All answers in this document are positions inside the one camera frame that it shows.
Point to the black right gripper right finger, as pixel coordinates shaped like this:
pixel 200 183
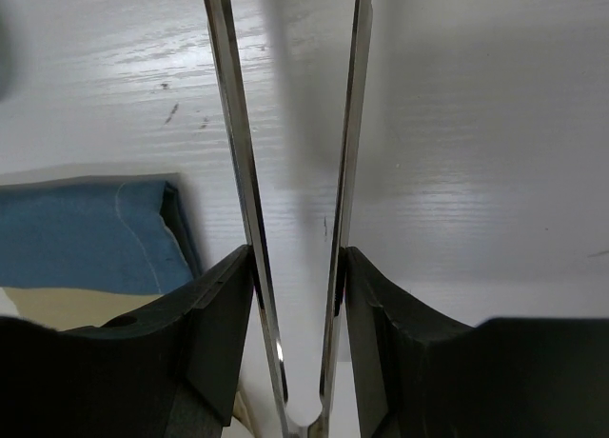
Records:
pixel 420 373

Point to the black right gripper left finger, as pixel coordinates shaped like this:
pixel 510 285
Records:
pixel 167 369

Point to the silver metal tongs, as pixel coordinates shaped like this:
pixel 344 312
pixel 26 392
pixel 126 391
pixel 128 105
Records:
pixel 223 41

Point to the blue beige checkered placemat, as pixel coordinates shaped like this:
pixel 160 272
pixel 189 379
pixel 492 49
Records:
pixel 80 251

